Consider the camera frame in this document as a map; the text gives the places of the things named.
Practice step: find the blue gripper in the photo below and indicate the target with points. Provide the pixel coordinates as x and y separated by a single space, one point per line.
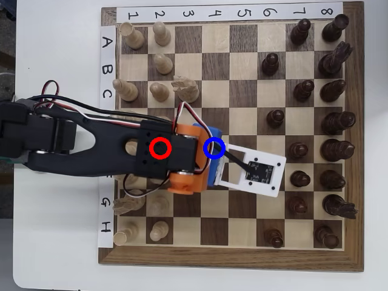
216 131

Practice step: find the light wooden knight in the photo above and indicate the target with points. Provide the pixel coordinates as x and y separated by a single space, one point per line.
187 91
130 202

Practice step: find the dark wooden pawn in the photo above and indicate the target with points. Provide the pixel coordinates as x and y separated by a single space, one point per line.
275 118
297 205
300 179
298 150
274 238
270 65
303 91
300 31

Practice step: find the dark wooden queen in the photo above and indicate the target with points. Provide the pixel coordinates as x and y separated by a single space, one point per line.
336 122

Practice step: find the dark wooden king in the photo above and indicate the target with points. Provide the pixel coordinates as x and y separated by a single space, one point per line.
336 150

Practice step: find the dark wooden bishop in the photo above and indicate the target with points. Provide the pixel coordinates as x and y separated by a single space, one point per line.
332 179
332 91

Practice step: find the light wooden rook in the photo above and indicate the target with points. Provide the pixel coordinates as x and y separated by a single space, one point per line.
133 38
125 235

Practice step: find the white paper strip with numbers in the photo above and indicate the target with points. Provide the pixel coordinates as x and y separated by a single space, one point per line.
197 7

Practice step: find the wooden chessboard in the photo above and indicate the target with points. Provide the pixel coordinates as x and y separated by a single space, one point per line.
242 260

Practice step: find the dark wooden knight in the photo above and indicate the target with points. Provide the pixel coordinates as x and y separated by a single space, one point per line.
330 62
336 204

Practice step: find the white paper strip with letters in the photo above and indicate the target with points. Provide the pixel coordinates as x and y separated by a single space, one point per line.
106 54

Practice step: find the dark wooden rook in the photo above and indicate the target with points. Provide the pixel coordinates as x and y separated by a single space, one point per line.
333 28
325 236

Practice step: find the black camera circuit board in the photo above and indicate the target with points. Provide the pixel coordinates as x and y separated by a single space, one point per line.
260 172

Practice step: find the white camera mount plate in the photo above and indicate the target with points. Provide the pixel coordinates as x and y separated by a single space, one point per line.
279 172

